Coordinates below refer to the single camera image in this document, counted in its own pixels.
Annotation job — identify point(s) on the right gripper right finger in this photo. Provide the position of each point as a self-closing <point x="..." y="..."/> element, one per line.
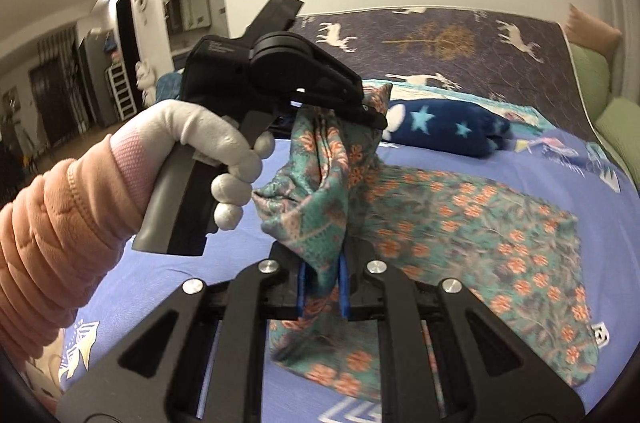
<point x="445" y="356"/>

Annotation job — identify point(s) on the white gloved left hand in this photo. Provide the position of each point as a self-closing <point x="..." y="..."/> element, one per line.
<point x="142" y="145"/>

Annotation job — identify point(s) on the teal floral patterned garment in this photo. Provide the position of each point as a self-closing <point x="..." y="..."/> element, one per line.
<point x="518" y="254"/>

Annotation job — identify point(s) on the green cushion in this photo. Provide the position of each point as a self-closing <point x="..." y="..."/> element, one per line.
<point x="619" y="128"/>
<point x="594" y="77"/>

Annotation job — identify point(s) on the blue bed sheet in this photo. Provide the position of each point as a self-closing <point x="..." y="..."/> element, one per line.
<point x="557" y="170"/>

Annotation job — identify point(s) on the dark deer print quilt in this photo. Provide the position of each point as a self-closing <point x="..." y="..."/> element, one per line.
<point x="497" y="56"/>

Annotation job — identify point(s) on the navy star fleece blanket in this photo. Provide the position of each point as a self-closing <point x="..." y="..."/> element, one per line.
<point x="452" y="126"/>

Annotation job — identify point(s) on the white ladder shelf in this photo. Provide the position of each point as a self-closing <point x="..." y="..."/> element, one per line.
<point x="121" y="91"/>

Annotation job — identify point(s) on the pink fleece sleeve forearm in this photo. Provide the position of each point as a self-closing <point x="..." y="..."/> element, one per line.
<point x="59" y="238"/>

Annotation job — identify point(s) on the tan pillow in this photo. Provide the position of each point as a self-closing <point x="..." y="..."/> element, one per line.
<point x="587" y="31"/>

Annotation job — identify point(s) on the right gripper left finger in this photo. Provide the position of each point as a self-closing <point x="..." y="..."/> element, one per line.
<point x="198" y="357"/>

